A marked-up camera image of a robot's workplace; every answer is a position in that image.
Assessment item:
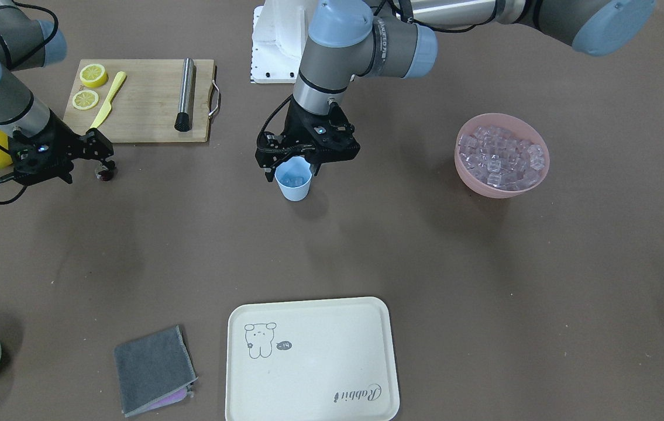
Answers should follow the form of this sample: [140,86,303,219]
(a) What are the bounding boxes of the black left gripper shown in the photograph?
[255,96,360,183]

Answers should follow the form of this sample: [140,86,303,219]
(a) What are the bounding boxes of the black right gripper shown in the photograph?
[10,113,117,187]

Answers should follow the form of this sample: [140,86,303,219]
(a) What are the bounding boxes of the dark cherries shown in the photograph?
[95,161,117,182]

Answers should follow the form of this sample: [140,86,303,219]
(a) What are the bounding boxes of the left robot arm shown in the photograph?
[255,1,655,181]

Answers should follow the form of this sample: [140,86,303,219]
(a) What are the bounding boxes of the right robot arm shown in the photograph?
[0,1,116,186]

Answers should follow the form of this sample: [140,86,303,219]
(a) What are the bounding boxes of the light blue plastic cup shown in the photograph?
[275,156,313,202]

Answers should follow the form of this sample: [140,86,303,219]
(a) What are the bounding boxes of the pink bowl of ice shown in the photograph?
[454,113,549,199]

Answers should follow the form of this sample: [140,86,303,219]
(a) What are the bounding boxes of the yellow plastic knife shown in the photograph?
[89,71,128,130]

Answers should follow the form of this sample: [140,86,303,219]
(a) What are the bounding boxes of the bamboo cutting board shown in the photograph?
[78,58,219,143]

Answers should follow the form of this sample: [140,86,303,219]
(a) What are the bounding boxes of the lemon half lower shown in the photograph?
[70,89,99,111]

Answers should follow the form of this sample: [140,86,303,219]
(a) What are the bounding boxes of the lemon half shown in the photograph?
[70,89,99,111]
[78,63,109,88]

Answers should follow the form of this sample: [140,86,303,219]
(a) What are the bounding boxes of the steel muddler black tip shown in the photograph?
[174,58,196,132]

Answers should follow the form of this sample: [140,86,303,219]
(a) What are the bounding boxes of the lemon half upper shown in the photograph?
[78,63,109,88]

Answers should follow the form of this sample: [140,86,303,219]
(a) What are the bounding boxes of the cream rabbit serving tray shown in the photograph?
[225,296,400,420]

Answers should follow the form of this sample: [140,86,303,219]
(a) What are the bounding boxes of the grey folded cloth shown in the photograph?
[113,325,198,417]

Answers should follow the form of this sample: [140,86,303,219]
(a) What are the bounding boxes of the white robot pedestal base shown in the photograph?
[250,1,318,84]

